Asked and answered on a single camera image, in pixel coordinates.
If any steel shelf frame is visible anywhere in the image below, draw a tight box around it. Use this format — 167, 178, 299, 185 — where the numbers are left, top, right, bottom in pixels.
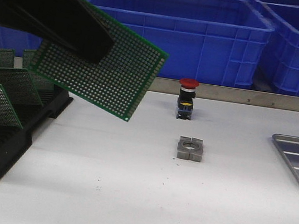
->
13, 54, 299, 114

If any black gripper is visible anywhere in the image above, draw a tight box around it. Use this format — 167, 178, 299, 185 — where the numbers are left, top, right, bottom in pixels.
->
0, 0, 114, 64

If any grey metal clamp block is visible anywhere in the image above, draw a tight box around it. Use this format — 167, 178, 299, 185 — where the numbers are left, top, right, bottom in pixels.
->
177, 136, 204, 162

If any blue plastic crate middle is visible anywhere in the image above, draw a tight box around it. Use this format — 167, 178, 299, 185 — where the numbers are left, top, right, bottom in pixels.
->
87, 0, 273, 89

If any red emergency stop button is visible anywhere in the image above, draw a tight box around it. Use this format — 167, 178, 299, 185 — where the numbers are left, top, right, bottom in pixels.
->
176, 78, 199, 120

